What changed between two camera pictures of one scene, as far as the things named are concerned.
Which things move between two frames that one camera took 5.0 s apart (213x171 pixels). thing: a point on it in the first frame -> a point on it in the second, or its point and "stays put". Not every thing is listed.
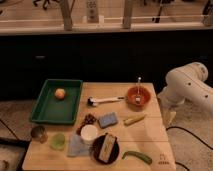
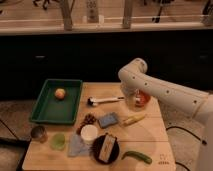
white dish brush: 91,101 stays put
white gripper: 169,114 -> 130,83
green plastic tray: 50,109 stays put
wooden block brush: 107,147 stays put
